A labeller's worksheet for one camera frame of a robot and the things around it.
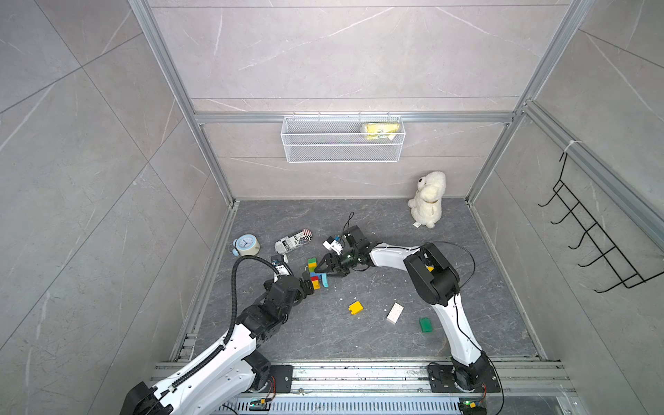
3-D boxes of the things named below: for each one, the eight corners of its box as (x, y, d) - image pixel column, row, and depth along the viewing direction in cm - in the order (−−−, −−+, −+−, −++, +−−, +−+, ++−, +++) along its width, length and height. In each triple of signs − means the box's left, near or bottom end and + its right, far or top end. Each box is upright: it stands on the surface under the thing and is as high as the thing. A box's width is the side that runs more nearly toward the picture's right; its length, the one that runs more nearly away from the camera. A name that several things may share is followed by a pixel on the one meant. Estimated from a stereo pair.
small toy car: (278, 256, 102) (277, 251, 100) (274, 247, 105) (272, 242, 102) (314, 240, 107) (313, 235, 105) (309, 232, 110) (308, 227, 108)
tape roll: (234, 258, 103) (230, 251, 99) (239, 241, 108) (235, 233, 104) (257, 258, 103) (254, 251, 99) (261, 241, 108) (258, 233, 104)
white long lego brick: (385, 319, 87) (386, 317, 85) (393, 303, 90) (395, 300, 89) (395, 325, 85) (396, 323, 84) (403, 309, 89) (405, 306, 87)
